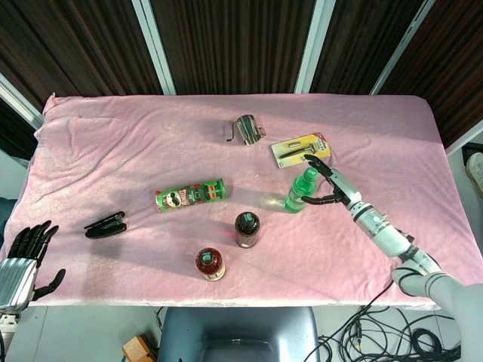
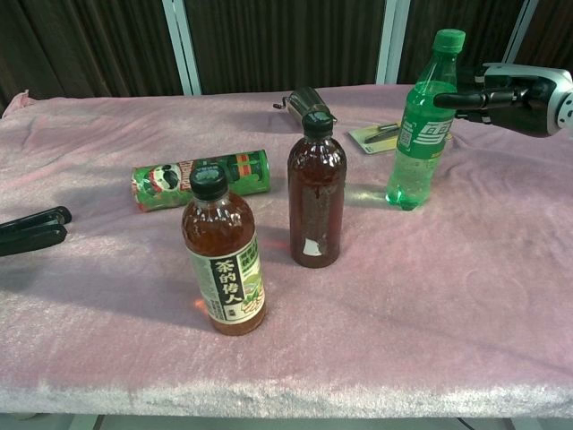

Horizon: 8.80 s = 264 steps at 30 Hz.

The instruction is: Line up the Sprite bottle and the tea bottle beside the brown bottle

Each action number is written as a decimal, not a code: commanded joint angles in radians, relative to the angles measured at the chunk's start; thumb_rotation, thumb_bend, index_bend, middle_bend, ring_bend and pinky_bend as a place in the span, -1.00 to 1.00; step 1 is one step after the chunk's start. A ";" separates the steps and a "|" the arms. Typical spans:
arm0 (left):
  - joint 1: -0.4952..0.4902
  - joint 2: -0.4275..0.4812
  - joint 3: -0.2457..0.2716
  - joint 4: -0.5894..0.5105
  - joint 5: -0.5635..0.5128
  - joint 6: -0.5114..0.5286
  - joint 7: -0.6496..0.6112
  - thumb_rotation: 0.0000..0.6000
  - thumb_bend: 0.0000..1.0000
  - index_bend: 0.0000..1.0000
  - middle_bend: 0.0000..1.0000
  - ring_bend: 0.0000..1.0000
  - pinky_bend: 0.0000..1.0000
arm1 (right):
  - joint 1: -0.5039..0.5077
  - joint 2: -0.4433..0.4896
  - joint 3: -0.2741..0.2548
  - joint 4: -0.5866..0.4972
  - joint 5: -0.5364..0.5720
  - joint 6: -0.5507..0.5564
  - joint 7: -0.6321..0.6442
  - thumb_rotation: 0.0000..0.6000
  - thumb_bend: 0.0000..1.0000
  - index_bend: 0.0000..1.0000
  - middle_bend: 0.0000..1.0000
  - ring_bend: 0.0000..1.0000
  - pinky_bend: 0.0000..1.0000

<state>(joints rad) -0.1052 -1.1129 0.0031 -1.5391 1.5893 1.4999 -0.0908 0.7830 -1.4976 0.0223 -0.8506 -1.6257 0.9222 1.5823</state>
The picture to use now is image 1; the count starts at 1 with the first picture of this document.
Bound white partition post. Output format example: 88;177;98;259
294;0;337;95
369;0;435;96
0;72;45;130
445;119;483;156
131;0;177;96

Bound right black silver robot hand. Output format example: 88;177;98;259
301;153;364;210

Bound razor blister pack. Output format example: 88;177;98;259
270;132;334;170

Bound orange box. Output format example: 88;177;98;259
122;334;158;362

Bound labelled brown tea bottle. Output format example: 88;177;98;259
195;247;226;283

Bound green plastic soda bottle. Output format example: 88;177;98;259
283;167;320;214

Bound white shoe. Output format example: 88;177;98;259
465;151;483;188

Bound black stapler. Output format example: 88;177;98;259
84;210;128;240

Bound black floor cables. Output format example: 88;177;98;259
315;281;463;362

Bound green chips can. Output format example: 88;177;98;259
154;177;228;214

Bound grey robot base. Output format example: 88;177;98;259
157;305;321;362

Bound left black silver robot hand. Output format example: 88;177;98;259
0;220;67;313

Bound dark unlabelled tea bottle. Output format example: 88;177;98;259
234;211;261;250

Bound steel cup with handle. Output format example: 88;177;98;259
226;114;267;146

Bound pink table cloth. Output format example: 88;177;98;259
0;93;458;308

